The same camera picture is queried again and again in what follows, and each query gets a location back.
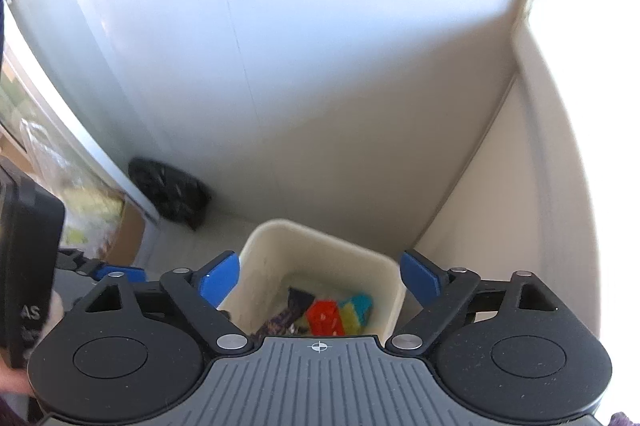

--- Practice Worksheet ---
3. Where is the cream plastic trash bin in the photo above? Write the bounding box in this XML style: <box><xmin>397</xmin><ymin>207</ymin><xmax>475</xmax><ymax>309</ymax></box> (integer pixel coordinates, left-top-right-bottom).
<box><xmin>219</xmin><ymin>219</ymin><xmax>406</xmax><ymax>342</ymax></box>

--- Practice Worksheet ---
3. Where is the person's left hand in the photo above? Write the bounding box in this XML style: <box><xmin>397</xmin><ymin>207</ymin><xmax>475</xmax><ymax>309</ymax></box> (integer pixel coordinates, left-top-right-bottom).
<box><xmin>0</xmin><ymin>291</ymin><xmax>64</xmax><ymax>397</ymax></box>

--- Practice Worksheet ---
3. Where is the black garbage bag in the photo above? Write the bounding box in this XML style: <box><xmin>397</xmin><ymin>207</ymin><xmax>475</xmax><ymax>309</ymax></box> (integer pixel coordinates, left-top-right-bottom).
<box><xmin>128</xmin><ymin>157</ymin><xmax>213</xmax><ymax>231</ymax></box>

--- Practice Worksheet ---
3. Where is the red wrapper in bin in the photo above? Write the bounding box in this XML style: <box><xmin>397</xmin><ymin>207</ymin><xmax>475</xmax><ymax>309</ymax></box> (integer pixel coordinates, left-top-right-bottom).
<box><xmin>305</xmin><ymin>301</ymin><xmax>345</xmax><ymax>337</ymax></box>

